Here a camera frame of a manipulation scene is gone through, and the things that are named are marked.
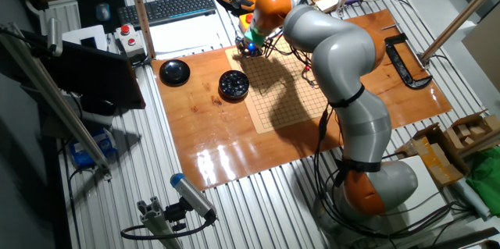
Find beige go board mat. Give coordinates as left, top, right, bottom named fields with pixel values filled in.
left=225, top=36, right=329, bottom=135

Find orange box red button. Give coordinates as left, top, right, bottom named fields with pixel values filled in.
left=238, top=12, right=255, bottom=34

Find blue plastic packet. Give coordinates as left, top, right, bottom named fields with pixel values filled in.
left=69, top=126, right=118, bottom=169

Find white paper sheets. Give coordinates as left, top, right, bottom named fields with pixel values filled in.
left=148, top=11, right=231, bottom=59

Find white framed tablet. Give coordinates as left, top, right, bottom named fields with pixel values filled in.
left=61, top=24, right=109, bottom=52

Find short aluminium profile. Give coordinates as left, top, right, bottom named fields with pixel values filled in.
left=136, top=196, right=184, bottom=249

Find open brown cardboard box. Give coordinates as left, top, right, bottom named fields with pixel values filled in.
left=395, top=122, right=470, bottom=187

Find long aluminium profile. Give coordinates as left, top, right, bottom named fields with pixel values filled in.
left=0, top=22, right=113, bottom=180

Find white box two red buttons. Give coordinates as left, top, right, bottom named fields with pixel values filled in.
left=115, top=23, right=146, bottom=59

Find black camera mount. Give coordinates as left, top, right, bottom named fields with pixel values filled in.
left=163, top=197, right=192, bottom=233

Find silver tube-shaped device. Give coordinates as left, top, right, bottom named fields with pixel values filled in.
left=46, top=16, right=63, bottom=57

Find black mouse pad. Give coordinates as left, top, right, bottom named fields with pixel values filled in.
left=77, top=0, right=127, bottom=34

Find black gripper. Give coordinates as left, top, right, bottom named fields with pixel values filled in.
left=234, top=34, right=263, bottom=58

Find black round bowl lid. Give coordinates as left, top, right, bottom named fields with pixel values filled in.
left=159, top=59, right=191, bottom=87

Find white flat sheet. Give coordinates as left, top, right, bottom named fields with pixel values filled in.
left=390, top=155, right=454, bottom=234

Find black C-clamp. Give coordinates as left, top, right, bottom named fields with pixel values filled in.
left=381, top=24, right=434, bottom=90

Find black camera cable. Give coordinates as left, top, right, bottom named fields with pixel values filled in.
left=120, top=213, right=218, bottom=241

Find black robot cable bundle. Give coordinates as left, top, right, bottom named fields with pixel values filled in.
left=312, top=80, right=470, bottom=242

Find cardboard box wooden blocks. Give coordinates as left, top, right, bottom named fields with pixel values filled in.
left=445, top=108, right=500, bottom=152

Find white rolled sheet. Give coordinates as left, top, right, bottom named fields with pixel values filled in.
left=452, top=178, right=491, bottom=221

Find black monitor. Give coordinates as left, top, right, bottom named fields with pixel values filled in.
left=21, top=30, right=147, bottom=110

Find black computer keyboard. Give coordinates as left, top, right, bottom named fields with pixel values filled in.
left=116, top=0, right=217, bottom=28

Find green flange adapter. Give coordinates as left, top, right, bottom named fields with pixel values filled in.
left=244, top=27, right=266, bottom=46

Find black bowl of go stones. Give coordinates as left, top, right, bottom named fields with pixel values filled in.
left=217, top=69, right=251, bottom=101

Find brown cardboard panel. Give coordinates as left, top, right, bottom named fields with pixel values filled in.
left=462, top=5, right=500, bottom=94

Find green cloth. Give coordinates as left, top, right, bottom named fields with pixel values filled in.
left=466, top=151, right=500, bottom=217

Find grey computer mouse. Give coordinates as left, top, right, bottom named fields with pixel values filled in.
left=95, top=2, right=112, bottom=23

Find glossy orange wooden board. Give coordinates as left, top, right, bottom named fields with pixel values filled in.
left=151, top=9, right=453, bottom=191

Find silver camera blue end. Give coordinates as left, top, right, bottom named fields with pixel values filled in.
left=170, top=173, right=218, bottom=221

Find white gold packet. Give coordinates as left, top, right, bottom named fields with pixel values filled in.
left=312, top=0, right=340, bottom=12

